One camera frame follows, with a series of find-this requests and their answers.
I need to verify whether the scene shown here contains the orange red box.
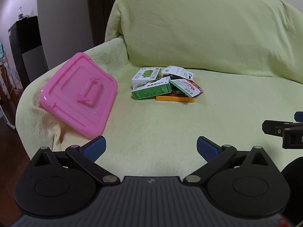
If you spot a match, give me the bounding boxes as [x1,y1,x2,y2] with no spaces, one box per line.
[156,94,195,103]

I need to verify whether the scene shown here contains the red white battery card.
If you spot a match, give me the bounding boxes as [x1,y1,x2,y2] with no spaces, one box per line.
[169,79,203,98]

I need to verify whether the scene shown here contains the green white spray box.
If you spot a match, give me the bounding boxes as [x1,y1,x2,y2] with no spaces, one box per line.
[132,76,172,100]

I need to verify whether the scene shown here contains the white green clover box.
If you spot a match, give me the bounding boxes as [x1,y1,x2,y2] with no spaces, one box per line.
[131,68,160,88]

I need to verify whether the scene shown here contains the pink plastic bin lid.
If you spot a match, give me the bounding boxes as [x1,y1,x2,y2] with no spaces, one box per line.
[40,53,118,139]

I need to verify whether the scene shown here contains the green covered sofa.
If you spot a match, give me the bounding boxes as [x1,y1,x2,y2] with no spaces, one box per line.
[16,0,302,178]

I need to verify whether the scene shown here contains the white blue battery card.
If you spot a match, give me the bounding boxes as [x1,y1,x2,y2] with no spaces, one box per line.
[161,66,194,80]

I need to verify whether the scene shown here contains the black cabinet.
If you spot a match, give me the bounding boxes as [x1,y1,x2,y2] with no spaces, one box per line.
[8,16,49,89]

